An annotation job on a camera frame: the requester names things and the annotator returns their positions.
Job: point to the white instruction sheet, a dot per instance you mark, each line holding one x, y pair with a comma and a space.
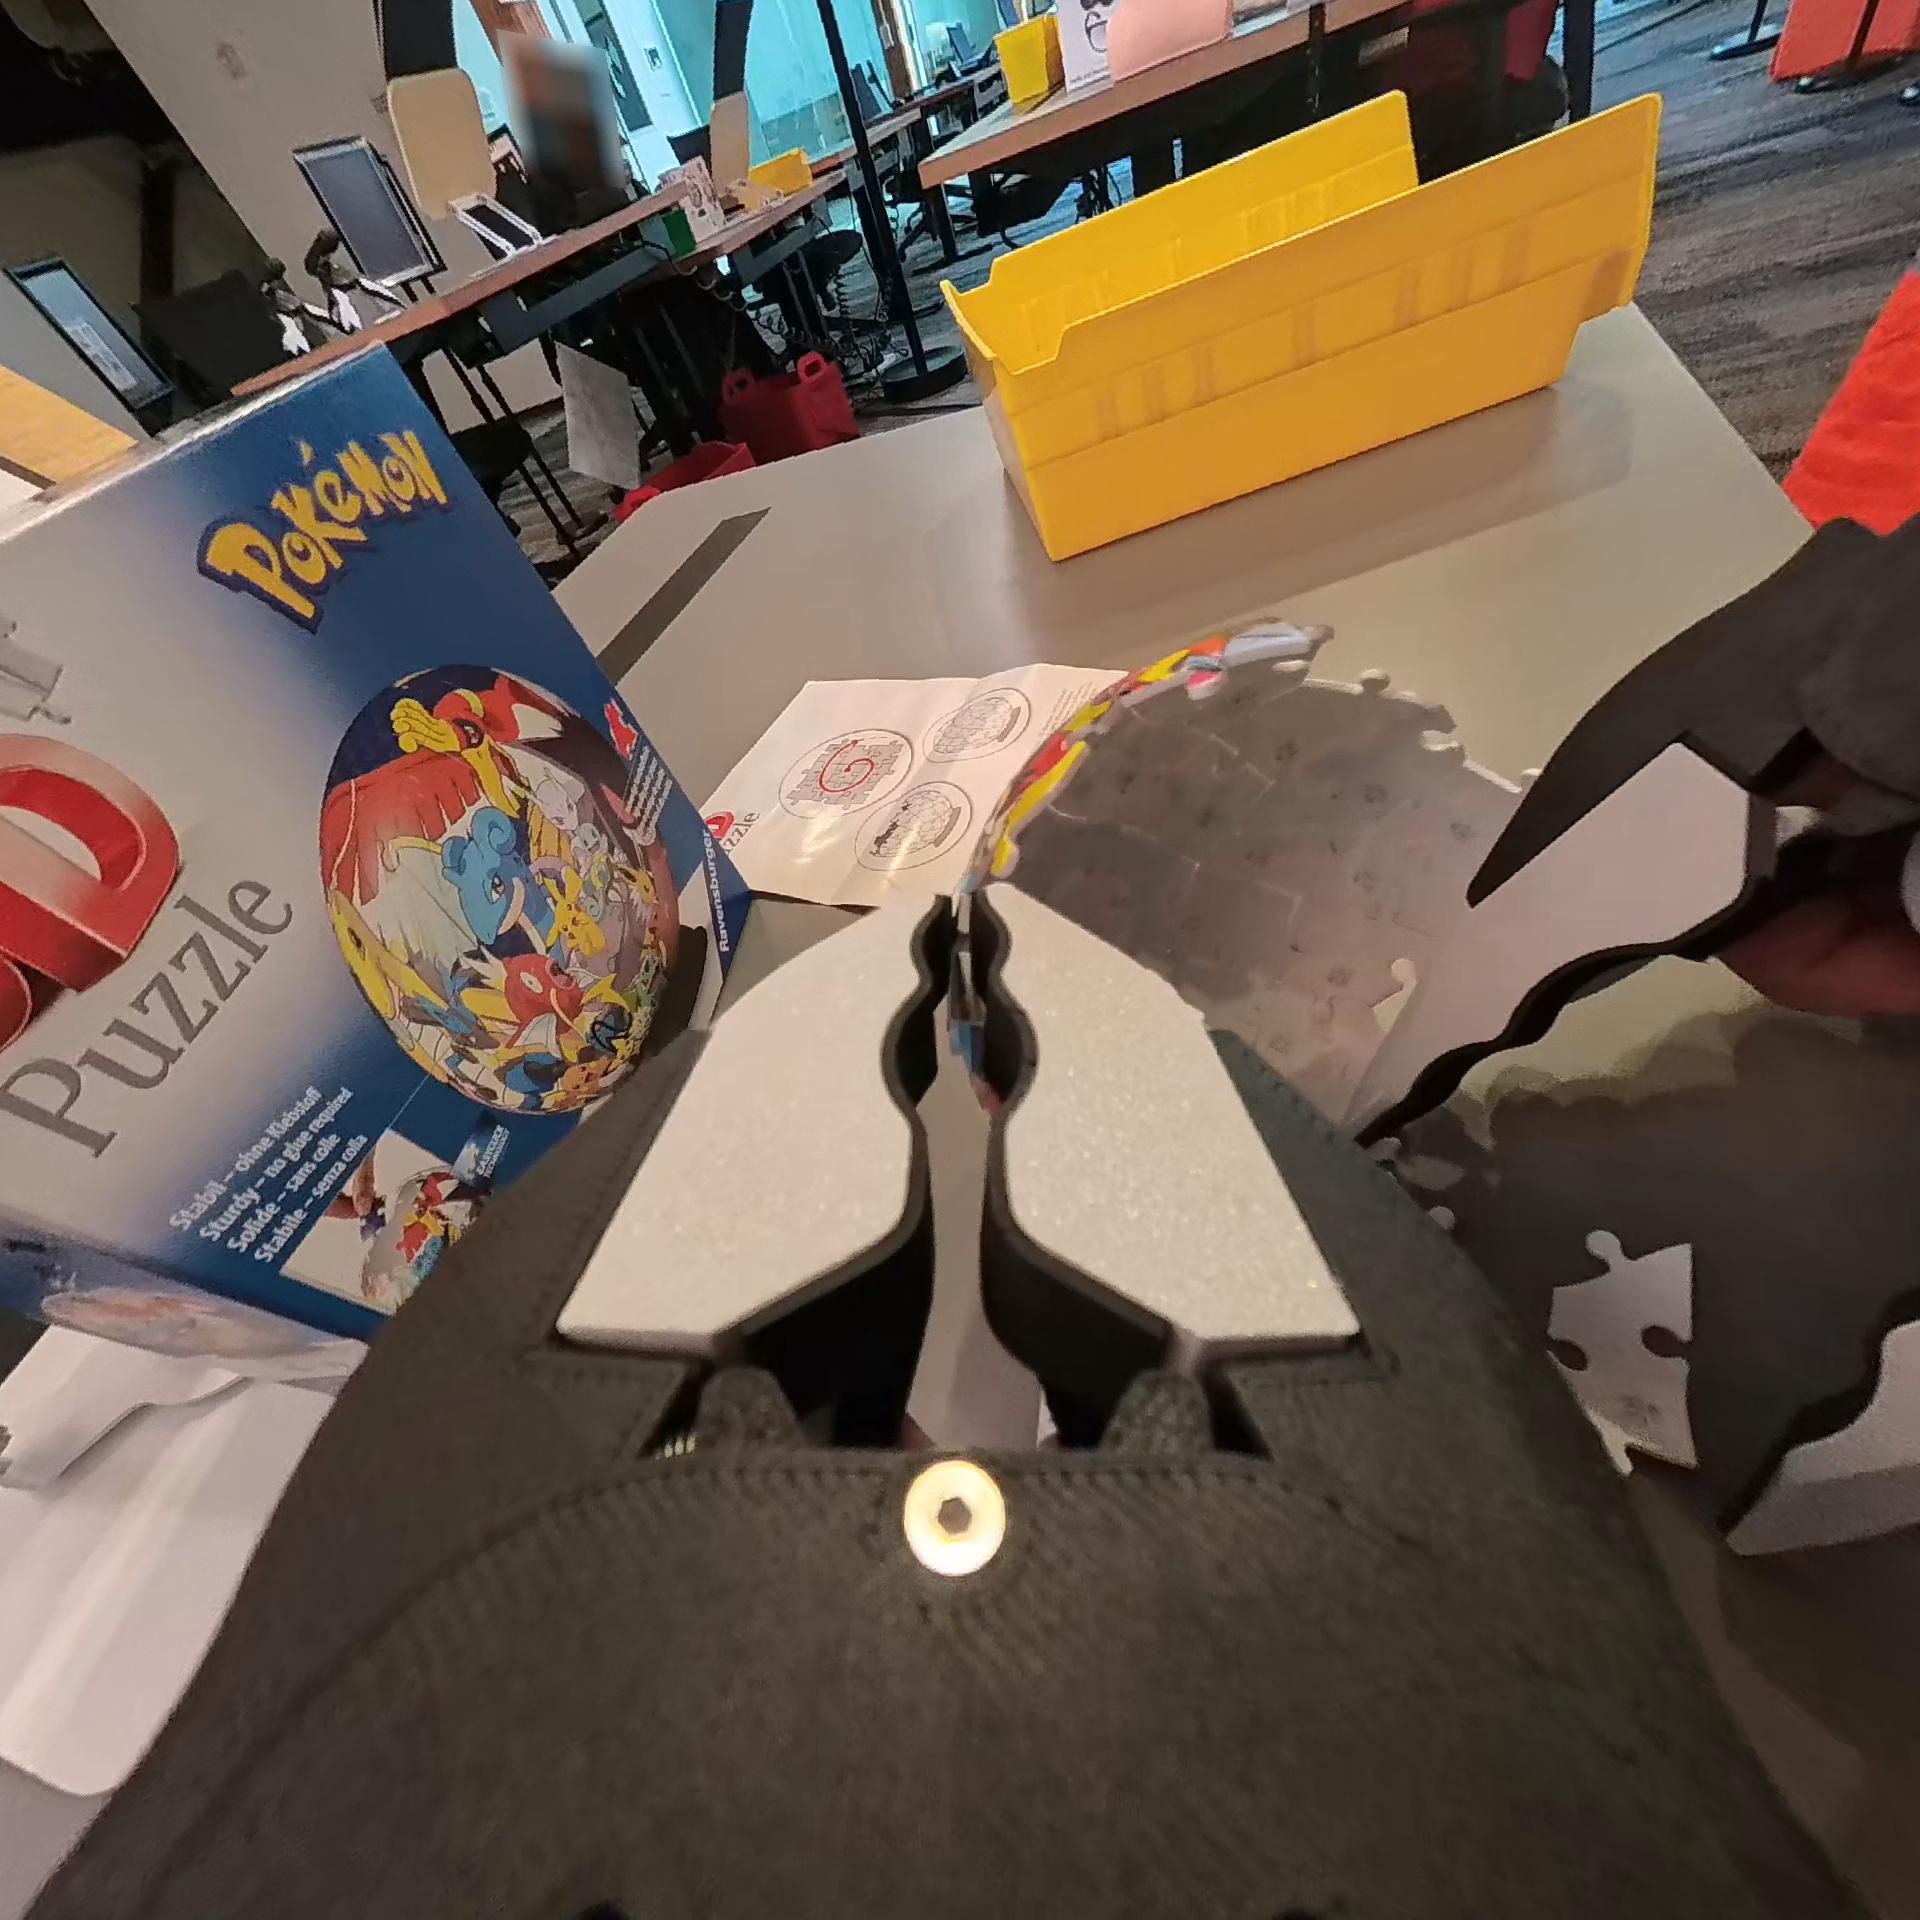
839, 780

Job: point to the long wooden desk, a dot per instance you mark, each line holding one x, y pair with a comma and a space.
494, 285

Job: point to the small yellow bin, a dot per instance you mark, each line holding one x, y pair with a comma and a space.
1030, 60

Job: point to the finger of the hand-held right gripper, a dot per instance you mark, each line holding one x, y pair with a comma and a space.
1862, 1507
1590, 960

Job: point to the orange red seat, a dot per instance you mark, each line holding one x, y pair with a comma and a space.
1862, 421

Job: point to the white puzzle ball shell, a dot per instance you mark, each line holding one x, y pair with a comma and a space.
1277, 870

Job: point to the white puzzle piece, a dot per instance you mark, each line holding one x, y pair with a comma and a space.
1643, 1342

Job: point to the dark flat monitor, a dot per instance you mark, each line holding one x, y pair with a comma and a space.
90, 329

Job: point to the wooden desk with black legs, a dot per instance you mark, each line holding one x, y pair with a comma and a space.
1141, 105

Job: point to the red bag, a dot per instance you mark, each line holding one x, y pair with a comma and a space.
788, 405
683, 481

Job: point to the person's right hand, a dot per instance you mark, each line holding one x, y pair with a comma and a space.
1853, 960

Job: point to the white tablet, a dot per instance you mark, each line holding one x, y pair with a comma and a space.
494, 223

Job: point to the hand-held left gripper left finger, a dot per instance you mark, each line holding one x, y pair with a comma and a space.
750, 1156

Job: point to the hanging white paper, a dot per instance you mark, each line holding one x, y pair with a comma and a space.
604, 428

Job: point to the beige chair back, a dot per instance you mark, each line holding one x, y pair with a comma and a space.
438, 143

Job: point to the white paper sheet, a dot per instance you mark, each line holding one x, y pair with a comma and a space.
119, 1622

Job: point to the grey framed monitor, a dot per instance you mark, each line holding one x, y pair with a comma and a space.
361, 212

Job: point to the blue puzzle box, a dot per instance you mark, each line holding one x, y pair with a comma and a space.
301, 750

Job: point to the yellow plastic bin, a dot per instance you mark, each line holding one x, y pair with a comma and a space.
1277, 451

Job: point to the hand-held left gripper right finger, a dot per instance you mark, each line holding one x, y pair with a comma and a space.
1155, 1156

